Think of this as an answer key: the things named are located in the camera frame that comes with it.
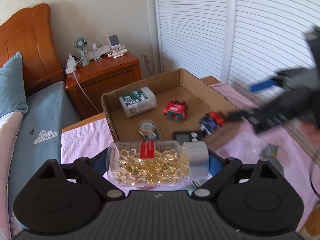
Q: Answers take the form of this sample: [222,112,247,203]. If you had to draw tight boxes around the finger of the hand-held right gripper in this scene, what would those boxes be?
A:
[251,79,280,92]
[225,107,265,123]

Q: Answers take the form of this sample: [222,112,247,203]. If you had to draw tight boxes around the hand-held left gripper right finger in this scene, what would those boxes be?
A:
[192,152,284,202]

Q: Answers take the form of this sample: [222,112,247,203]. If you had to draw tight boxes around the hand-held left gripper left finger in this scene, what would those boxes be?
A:
[37,148,124,200]

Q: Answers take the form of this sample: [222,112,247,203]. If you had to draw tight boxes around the blue toy train car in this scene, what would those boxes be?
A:
[199,112,227,133]

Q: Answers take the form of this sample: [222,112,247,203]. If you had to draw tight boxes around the black digital timer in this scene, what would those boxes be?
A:
[172,130,207,142]

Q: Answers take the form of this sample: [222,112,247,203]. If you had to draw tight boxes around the clear bottle of golden capsules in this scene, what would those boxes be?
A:
[106,140,210,187]

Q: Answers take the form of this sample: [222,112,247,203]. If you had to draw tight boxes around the brown cardboard box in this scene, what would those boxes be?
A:
[100,68,248,150]

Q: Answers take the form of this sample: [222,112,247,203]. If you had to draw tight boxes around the clear correction tape dispenser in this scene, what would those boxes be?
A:
[137,120,163,141]

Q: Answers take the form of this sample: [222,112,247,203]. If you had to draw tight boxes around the red toy train car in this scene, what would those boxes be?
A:
[163,99,188,122]

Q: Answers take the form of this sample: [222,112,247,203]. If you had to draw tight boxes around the white plastic bottle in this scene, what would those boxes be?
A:
[118,86,157,118]

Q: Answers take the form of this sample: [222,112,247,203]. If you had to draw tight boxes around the clear plastic container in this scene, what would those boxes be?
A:
[240,130,265,153]

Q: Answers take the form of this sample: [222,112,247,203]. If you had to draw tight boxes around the grey toy figure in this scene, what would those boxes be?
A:
[262,144,279,158]

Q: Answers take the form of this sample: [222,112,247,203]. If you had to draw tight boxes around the white louvered door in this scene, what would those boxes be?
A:
[221,0,320,170]
[153,0,237,83]

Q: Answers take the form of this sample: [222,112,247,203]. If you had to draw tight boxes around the blue floral bed sheet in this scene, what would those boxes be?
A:
[7,81,82,230]

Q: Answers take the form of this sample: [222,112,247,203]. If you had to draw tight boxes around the wooden nightstand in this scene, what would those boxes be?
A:
[65,51,142,120]

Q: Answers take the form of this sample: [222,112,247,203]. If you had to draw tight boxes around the pink quilt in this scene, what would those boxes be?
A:
[0,111,24,240]

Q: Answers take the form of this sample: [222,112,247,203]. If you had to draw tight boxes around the white charging dock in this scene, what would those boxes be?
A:
[91,44,110,61]

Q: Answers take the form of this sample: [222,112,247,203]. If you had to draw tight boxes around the white remote control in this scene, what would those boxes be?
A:
[107,50,128,58]

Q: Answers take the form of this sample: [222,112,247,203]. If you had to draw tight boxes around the blue pillow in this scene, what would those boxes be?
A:
[0,51,28,117]

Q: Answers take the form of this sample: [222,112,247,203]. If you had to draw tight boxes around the green desk fan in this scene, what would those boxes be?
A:
[73,36,90,67]

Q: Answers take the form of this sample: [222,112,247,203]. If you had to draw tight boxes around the white standing screen device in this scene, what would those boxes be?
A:
[109,34,121,49]

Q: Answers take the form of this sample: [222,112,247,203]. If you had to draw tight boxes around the wooden headboard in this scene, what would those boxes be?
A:
[0,3,66,98]

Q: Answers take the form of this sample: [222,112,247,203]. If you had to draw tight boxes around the white charging cable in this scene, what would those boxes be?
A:
[74,72,102,113]

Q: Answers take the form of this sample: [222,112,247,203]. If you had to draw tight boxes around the black cable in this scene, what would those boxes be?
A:
[309,160,320,200]

